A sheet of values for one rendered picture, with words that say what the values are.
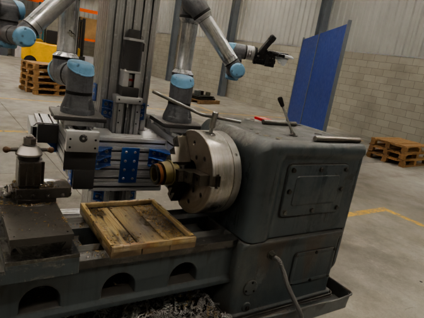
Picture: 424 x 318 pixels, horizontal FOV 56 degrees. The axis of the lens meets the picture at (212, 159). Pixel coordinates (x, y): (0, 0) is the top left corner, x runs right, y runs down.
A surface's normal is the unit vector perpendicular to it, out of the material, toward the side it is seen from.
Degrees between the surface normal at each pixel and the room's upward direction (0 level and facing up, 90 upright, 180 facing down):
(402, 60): 90
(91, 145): 90
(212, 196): 106
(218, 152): 47
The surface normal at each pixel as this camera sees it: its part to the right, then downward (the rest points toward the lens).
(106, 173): 0.44, 0.29
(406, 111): -0.81, 0.01
